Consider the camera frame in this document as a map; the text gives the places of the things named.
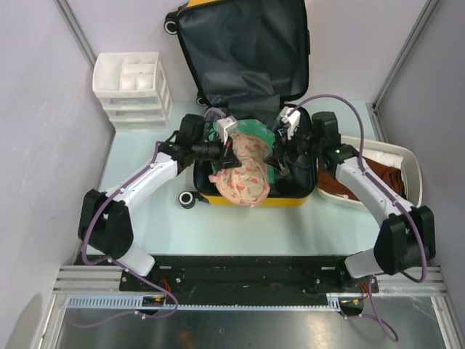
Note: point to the light blue table mat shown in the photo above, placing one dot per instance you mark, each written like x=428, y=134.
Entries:
x=162, y=226

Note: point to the rust brown cloth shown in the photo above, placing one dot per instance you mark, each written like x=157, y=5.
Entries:
x=392, y=176

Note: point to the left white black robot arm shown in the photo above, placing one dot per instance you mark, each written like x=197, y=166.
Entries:
x=105, y=222

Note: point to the yellow Pikachu hard-shell suitcase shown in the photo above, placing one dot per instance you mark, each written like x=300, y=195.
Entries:
x=247, y=58

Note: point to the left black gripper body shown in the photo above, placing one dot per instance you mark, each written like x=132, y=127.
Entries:
x=221, y=152

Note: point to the white towel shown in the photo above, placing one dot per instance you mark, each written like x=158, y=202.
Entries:
x=387, y=159

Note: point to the dark blue round tin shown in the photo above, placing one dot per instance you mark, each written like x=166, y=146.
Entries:
x=281, y=132

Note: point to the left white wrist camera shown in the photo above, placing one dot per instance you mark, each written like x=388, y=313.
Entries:
x=226, y=126

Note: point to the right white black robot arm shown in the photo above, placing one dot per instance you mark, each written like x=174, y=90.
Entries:
x=406, y=232

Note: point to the black round cap container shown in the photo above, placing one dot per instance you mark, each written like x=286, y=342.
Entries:
x=283, y=187

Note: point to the white plastic tray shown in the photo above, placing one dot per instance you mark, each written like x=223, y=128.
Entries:
x=409, y=166

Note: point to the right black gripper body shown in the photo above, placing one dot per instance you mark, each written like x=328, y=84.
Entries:
x=299, y=145

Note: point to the grey slotted cable duct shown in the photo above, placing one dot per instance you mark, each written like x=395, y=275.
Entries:
x=134, y=302

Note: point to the pink patterned cloth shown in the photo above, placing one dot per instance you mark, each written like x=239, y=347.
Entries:
x=248, y=184

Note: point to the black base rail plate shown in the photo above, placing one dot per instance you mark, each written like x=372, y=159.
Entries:
x=248, y=280

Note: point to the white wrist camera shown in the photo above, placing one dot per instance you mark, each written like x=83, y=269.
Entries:
x=289, y=119
x=226, y=126

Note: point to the white plastic drawer organizer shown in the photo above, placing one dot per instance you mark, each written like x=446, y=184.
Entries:
x=133, y=90

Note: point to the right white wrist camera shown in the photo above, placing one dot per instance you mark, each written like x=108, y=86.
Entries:
x=289, y=119

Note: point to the green folded cloth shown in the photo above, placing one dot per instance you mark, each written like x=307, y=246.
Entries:
x=258, y=130

